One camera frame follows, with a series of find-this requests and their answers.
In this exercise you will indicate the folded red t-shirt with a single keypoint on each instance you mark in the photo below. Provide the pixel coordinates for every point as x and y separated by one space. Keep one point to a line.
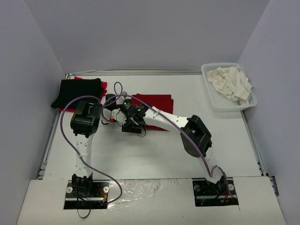
103 89

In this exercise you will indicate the white t-shirts pile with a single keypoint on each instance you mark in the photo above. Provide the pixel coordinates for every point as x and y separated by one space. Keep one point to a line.
231 83

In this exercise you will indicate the red t-shirt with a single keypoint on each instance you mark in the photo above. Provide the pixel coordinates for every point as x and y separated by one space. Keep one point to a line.
103 89
162 102

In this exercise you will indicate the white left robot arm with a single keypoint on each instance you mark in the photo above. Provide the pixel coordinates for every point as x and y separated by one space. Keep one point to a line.
84 123

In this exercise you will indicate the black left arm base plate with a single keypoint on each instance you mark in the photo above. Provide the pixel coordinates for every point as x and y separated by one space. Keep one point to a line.
96 199

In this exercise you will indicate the white plastic laundry basket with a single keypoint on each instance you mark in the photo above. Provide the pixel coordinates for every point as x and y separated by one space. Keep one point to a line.
218 102

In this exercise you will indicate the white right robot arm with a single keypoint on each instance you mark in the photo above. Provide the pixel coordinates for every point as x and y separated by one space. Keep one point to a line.
195 136

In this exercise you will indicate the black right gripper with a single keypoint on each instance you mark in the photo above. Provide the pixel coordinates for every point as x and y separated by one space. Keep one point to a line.
131 126

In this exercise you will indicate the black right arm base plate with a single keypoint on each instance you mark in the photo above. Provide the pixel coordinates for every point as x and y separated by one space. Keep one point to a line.
207 194

